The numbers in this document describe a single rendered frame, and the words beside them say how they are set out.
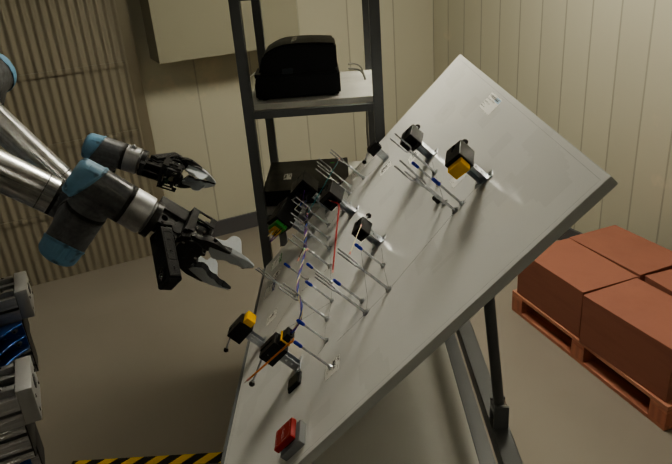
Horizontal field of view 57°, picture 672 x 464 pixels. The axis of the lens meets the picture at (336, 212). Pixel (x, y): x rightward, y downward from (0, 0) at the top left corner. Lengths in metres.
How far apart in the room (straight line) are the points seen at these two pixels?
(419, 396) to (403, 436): 0.16
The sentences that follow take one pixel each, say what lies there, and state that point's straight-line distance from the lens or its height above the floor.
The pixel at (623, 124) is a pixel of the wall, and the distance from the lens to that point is 3.94.
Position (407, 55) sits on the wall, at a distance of 5.13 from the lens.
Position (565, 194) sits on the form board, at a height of 1.55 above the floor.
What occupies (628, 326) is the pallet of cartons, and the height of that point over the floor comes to 0.36.
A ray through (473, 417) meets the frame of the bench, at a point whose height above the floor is 0.80.
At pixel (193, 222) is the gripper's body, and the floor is 1.48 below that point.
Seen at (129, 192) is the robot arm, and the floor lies 1.56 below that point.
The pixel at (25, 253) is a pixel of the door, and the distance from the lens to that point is 4.57.
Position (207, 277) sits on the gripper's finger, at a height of 1.37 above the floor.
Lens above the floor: 1.93
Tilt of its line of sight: 23 degrees down
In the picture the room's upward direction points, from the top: 5 degrees counter-clockwise
